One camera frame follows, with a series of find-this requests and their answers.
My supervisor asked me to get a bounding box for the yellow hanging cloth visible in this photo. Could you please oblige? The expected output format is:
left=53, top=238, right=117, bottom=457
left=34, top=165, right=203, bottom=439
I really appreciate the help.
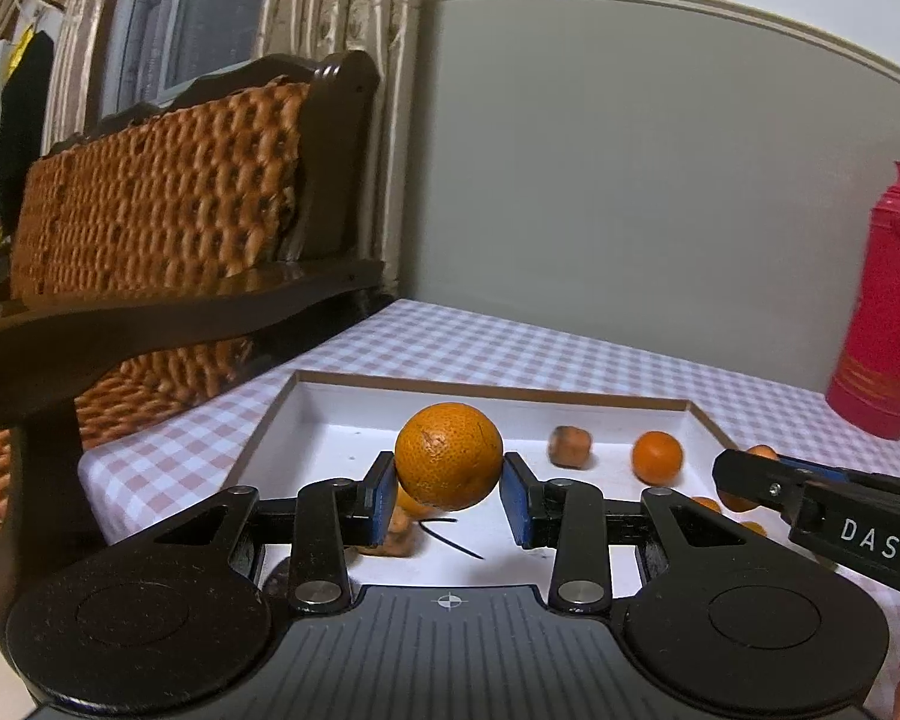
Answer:
left=7, top=22, right=38, bottom=80

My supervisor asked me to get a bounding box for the black hanging garment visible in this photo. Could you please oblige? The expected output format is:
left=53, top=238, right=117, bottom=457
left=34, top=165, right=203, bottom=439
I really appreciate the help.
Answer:
left=0, top=30, right=55, bottom=215

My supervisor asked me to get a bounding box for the brown dried fruit half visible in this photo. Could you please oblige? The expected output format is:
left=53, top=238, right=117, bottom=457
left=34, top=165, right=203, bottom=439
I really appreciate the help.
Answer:
left=356, top=484, right=425, bottom=557

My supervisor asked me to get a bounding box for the striped beige curtain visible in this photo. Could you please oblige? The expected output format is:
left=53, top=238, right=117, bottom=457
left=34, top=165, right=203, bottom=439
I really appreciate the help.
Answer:
left=0, top=0, right=428, bottom=293

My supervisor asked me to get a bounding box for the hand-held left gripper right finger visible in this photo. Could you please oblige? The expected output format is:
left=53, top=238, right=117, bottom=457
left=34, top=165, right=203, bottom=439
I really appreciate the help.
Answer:
left=501, top=452, right=751, bottom=616

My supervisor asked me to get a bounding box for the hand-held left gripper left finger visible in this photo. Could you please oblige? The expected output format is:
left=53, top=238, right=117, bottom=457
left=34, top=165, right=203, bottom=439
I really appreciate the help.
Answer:
left=154, top=452, right=397, bottom=614

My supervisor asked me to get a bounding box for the brown cardboard box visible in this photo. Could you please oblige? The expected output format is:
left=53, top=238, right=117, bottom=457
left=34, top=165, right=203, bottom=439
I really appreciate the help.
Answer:
left=229, top=369, right=796, bottom=586

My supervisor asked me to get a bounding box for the brownish carrot piece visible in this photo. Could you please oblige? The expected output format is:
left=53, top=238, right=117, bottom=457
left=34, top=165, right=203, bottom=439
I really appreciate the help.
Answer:
left=547, top=426, right=593, bottom=468

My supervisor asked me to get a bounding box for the window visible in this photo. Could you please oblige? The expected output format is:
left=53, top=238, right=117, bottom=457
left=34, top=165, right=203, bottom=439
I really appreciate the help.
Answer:
left=109, top=0, right=278, bottom=117

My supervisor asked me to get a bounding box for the large orange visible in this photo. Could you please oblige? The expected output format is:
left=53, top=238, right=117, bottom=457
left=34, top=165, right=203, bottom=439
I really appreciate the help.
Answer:
left=394, top=403, right=505, bottom=509

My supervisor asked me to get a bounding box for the dark wooden wicker chair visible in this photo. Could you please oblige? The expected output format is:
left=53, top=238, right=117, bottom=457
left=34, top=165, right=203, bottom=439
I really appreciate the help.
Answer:
left=0, top=51, right=391, bottom=616

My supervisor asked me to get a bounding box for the pink checkered tablecloth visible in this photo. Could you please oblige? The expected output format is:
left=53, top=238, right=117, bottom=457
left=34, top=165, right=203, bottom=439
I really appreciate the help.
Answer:
left=77, top=298, right=900, bottom=691

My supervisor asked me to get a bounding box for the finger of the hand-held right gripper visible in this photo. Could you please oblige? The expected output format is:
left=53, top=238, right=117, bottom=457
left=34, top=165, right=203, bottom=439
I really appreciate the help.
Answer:
left=712, top=448, right=811, bottom=522
left=778, top=456, right=882, bottom=482

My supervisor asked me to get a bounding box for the red thermos flask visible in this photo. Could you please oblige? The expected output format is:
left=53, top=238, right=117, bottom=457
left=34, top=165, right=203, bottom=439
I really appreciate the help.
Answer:
left=825, top=160, right=900, bottom=441

